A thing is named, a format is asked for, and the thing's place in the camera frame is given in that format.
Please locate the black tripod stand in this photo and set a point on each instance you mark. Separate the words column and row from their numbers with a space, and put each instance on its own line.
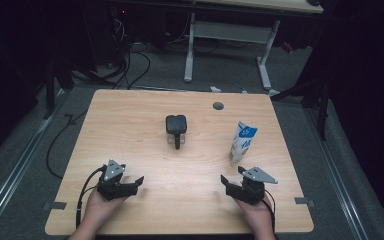
column 321, row 110

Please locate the desk with white metal legs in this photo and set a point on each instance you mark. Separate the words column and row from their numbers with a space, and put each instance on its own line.
column 230, row 31

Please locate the white and blue milk carton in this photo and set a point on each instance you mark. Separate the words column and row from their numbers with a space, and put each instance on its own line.
column 241, row 143

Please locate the grey tape strip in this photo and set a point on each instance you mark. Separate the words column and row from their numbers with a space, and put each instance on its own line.
column 55, row 206
column 303, row 201

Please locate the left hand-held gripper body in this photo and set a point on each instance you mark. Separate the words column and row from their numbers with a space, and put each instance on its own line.
column 113, row 186

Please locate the black metal stand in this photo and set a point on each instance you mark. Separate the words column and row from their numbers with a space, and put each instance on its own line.
column 50, row 90

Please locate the person's right hand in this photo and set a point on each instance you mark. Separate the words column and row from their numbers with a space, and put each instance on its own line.
column 258, row 215

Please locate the person's left hand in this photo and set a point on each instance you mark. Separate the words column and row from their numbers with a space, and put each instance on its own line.
column 98, row 210

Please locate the black cup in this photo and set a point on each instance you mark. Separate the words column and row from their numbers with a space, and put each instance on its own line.
column 176, row 124

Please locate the grey round table grommet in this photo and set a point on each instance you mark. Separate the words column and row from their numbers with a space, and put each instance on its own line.
column 218, row 106

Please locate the small white scrap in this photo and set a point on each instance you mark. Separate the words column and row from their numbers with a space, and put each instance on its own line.
column 215, row 89

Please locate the metal floor rail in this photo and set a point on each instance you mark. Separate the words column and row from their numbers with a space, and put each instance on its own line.
column 20, row 170
column 336, row 173

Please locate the small red object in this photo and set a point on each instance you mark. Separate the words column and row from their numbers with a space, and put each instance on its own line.
column 287, row 47

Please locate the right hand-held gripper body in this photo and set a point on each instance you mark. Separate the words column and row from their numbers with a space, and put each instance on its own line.
column 246, row 191

